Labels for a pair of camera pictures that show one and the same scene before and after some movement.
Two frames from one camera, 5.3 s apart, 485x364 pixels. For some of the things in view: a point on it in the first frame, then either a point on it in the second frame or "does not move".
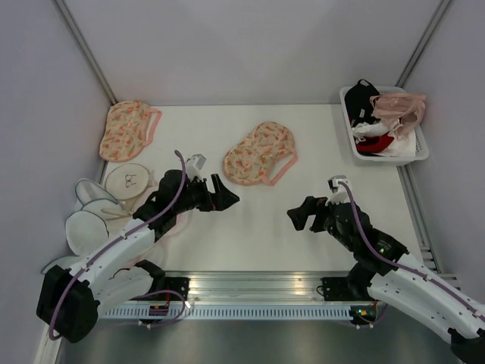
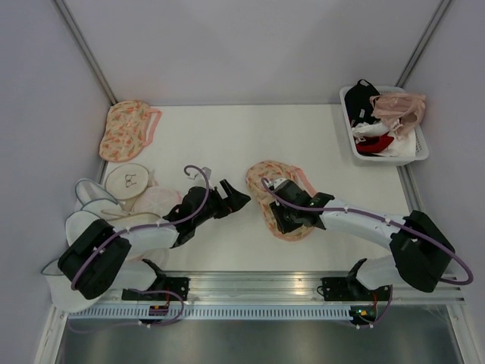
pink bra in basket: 408,107 does not move
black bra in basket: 358,103 does not move
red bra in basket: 374,144 does not move
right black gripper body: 323,221 to 286,218
